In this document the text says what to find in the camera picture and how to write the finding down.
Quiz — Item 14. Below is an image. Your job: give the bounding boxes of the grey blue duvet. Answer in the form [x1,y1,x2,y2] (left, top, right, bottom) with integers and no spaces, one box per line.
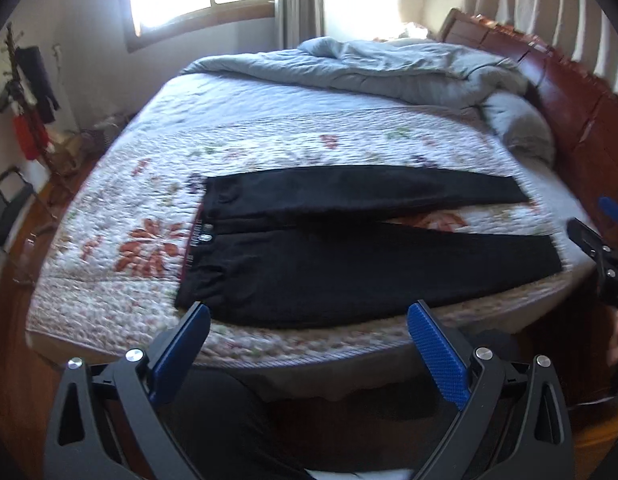
[181,37,556,166]

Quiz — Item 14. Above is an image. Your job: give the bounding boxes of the wicker basket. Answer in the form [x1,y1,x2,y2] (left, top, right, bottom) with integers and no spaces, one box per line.
[81,115,130,154]

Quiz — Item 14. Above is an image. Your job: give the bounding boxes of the red wooden headboard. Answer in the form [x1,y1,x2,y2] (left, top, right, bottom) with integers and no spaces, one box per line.
[438,9,618,246]

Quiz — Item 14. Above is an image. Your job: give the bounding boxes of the floral quilted bedspread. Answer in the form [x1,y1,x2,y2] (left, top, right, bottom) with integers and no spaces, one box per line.
[26,74,591,362]

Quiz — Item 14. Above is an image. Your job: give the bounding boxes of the wooden coat rack with clothes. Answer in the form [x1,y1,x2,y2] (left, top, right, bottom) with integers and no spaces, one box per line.
[0,22,60,176]

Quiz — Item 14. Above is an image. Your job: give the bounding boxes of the grey window curtain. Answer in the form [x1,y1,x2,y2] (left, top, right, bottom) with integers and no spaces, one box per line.
[275,0,325,50]

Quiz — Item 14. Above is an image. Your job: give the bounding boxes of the black pants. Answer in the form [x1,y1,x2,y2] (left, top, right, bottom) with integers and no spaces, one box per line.
[175,166,562,330]

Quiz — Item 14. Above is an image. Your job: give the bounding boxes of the black office chair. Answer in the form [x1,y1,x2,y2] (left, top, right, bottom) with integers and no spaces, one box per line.
[0,166,57,252]

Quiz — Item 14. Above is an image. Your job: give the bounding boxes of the beige pleated curtain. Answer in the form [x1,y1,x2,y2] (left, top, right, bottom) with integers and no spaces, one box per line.
[463,0,618,95]

